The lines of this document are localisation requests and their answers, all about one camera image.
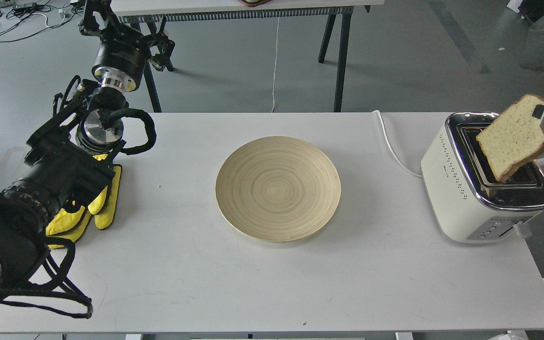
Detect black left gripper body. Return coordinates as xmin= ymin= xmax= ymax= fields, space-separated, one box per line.
xmin=25 ymin=142 xmax=115 ymax=208

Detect background table with black legs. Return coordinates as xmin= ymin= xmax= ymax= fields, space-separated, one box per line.
xmin=111 ymin=0 xmax=385 ymax=113

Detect slice of bread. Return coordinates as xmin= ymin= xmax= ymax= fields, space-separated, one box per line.
xmin=476 ymin=94 xmax=544 ymax=183

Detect cream and chrome toaster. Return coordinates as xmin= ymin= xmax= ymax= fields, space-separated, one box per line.
xmin=421 ymin=112 xmax=544 ymax=245

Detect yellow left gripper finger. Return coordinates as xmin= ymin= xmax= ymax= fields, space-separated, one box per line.
xmin=88 ymin=164 xmax=122 ymax=230
xmin=45 ymin=206 xmax=92 ymax=243

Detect cables and power strips on floor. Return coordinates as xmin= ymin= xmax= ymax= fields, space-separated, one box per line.
xmin=0 ymin=0 xmax=88 ymax=50

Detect white hanging cable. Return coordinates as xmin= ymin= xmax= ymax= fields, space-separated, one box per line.
xmin=271 ymin=17 xmax=281 ymax=113

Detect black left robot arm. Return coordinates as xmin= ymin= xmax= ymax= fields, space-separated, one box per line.
xmin=0 ymin=0 xmax=175 ymax=319

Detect round bamboo plate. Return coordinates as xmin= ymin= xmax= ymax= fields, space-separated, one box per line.
xmin=214 ymin=136 xmax=341 ymax=243

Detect white toaster power cord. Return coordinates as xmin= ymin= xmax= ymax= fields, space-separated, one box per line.
xmin=371 ymin=110 xmax=424 ymax=179

